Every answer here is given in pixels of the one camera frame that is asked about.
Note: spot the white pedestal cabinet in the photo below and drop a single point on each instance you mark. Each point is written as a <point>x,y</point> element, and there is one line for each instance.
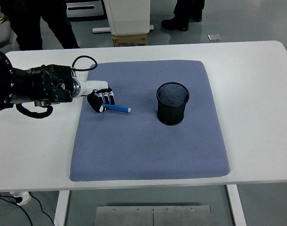
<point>129,16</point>

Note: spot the blue marker with clear cap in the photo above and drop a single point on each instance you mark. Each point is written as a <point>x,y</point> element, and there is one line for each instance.
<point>119,108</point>

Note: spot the white flat base bar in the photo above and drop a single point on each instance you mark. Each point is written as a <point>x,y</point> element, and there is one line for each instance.
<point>100,29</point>

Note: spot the blue-grey quilted mat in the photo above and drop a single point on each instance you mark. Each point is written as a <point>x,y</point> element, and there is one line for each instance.
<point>138,146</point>

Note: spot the grey metal plate with screws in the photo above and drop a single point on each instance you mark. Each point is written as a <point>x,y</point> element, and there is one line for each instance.
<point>152,216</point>

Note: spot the white table leg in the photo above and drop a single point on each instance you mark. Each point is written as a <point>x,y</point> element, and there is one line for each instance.
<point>61,209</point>
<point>235,207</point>

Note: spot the white device with black slot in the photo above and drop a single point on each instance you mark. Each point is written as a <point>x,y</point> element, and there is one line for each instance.
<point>86,13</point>

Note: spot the black mesh pen holder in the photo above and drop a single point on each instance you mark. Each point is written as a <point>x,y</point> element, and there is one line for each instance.
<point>172,113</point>

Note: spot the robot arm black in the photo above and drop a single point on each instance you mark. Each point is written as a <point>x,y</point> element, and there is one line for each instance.
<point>32,87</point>

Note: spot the cardboard box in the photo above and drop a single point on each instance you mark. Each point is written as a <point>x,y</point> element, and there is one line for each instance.
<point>130,40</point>

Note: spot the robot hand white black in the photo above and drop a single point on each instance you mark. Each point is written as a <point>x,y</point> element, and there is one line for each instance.
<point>91,86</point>

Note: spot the small grey floor plate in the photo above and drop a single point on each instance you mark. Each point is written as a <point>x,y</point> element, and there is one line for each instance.
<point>214,37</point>

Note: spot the white power strip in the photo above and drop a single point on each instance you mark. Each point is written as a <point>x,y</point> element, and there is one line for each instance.
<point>23,197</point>

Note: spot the person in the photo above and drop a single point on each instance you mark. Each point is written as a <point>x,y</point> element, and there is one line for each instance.
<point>183,14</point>
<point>27,23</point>

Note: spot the grey chair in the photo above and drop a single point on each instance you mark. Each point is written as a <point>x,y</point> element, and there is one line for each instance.
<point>0,35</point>

